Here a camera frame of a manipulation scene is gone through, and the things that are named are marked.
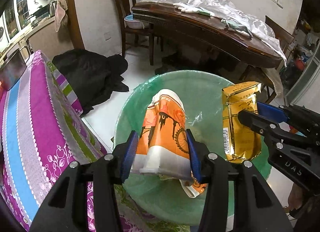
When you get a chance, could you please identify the black cloth pile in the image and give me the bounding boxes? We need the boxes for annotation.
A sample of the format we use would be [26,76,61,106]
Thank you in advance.
[52,49,129,115]

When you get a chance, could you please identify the electric kettle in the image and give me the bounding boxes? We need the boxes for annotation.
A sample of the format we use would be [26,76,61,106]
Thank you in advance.
[49,1,57,17]

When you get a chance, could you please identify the wooden chair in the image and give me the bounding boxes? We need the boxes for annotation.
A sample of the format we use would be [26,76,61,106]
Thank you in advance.
[115,0,155,66]

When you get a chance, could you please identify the orange white paper bag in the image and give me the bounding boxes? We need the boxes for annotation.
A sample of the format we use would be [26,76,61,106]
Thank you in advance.
[131,89,207,198]

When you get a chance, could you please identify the steel pot with handle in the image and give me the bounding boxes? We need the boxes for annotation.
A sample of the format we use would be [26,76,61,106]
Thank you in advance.
[0,46,31,91]

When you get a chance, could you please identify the gold foil snack packet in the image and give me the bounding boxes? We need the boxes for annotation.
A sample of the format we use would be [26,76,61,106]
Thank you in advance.
[222,81,261,164]

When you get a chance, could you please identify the dark wooden table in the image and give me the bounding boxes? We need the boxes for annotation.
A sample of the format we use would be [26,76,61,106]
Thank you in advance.
[132,2,282,68]

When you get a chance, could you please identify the blue plastic basin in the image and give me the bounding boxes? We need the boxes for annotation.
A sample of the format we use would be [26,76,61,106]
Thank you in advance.
[124,14,149,29]

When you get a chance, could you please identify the white plastic sheet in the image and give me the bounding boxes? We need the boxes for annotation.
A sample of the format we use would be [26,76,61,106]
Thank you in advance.
[141,0,287,62]

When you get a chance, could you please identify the green lined trash bin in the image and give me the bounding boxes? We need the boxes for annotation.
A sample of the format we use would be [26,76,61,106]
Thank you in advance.
[114,70,271,231]

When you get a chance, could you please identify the floral purple blue tablecloth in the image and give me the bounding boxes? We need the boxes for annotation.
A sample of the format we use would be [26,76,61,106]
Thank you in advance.
[1,51,106,231]

